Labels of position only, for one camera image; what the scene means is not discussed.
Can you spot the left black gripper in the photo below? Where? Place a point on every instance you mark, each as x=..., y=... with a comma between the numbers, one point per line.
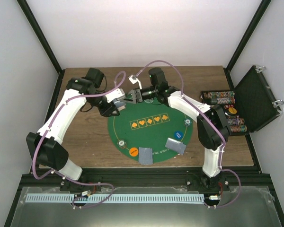
x=105, y=112

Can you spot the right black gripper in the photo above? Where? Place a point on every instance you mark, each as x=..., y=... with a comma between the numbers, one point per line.
x=137, y=97

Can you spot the blue playing card deck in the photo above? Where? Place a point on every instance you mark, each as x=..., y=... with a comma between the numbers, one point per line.
x=119, y=104

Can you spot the stack of poker chips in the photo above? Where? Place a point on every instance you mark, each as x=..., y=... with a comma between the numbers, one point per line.
x=121, y=144

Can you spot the orange big blind button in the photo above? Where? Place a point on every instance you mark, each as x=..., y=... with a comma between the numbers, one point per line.
x=133, y=151

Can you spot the dealt cards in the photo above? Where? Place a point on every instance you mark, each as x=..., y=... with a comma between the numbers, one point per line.
x=145, y=156
x=176, y=146

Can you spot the blue small blind button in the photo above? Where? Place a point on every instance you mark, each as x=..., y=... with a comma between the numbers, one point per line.
x=178, y=135

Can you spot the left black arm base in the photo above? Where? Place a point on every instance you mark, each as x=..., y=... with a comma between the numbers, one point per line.
x=66, y=185

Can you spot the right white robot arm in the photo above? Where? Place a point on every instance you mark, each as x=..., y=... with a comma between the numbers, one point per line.
x=212, y=126

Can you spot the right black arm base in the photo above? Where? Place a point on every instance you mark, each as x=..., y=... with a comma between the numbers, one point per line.
x=203, y=183

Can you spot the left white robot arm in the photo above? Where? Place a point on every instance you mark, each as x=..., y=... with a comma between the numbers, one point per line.
x=45, y=146

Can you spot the round green poker mat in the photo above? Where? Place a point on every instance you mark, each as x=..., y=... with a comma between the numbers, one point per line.
x=148, y=125

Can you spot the top chip row in case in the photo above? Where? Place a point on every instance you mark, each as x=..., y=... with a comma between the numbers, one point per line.
x=218, y=94

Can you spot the chip row in case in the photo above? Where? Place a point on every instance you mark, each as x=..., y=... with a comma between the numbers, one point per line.
x=222, y=100
x=218, y=94
x=236, y=121
x=238, y=128

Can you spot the bottom chip row in case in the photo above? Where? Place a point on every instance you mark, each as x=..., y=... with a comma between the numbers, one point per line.
x=238, y=128

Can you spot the black poker set case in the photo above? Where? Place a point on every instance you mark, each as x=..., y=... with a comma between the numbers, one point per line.
x=254, y=101

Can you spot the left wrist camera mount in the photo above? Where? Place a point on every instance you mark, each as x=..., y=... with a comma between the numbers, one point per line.
x=117, y=94

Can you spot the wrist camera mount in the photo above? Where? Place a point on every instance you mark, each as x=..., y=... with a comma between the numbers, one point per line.
x=134, y=80
x=117, y=94

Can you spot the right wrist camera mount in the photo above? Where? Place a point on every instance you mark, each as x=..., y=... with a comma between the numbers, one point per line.
x=134, y=80

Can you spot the black aluminium frame rail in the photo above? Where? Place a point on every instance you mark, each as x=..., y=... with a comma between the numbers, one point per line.
x=173, y=176

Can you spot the light blue slotted cable duct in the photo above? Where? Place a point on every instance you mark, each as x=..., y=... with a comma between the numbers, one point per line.
x=116, y=198

